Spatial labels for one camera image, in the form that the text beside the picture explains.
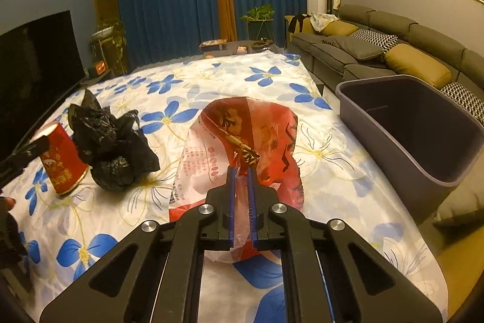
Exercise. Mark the blue floral cloth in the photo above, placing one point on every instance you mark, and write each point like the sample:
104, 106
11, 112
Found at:
264, 99

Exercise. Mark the grey sofa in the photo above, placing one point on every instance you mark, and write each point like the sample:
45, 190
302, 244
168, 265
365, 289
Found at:
397, 26

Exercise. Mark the dark coffee table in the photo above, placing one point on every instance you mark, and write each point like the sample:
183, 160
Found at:
261, 46

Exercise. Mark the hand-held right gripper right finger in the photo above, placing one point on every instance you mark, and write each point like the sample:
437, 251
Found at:
252, 209

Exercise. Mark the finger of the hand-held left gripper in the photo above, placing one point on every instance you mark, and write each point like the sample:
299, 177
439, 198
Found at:
26, 154

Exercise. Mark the red and clear plastic bag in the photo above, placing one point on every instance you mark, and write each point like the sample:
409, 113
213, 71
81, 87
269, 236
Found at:
211, 152

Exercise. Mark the orange glowing device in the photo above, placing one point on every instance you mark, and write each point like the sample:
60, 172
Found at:
99, 67

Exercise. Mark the black television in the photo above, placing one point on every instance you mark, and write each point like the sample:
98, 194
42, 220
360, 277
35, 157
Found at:
37, 81

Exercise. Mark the red paper cup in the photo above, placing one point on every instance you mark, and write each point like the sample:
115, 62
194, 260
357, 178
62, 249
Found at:
62, 160

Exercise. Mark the grey cushion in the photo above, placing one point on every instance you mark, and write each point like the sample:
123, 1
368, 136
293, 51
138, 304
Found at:
355, 47

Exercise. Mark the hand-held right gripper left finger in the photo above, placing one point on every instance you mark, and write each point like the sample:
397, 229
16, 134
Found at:
232, 202

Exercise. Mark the houndstooth cushion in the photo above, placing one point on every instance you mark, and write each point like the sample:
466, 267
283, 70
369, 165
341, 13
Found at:
378, 39
465, 99

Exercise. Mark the trailing potted plant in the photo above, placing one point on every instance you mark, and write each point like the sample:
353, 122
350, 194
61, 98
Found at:
109, 31

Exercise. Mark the small mustard cushion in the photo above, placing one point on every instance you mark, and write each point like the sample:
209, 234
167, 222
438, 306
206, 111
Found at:
340, 28

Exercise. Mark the grey plastic bin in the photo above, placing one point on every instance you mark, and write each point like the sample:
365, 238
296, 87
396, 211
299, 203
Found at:
378, 141

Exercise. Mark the person's left hand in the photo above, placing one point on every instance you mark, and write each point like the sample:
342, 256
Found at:
7, 203

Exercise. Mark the black plastic bag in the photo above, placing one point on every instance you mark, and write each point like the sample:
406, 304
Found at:
109, 145

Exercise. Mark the printed box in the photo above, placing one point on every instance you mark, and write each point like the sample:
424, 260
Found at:
213, 45

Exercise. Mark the large mustard cushion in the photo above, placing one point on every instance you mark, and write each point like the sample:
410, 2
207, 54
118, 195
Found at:
416, 65

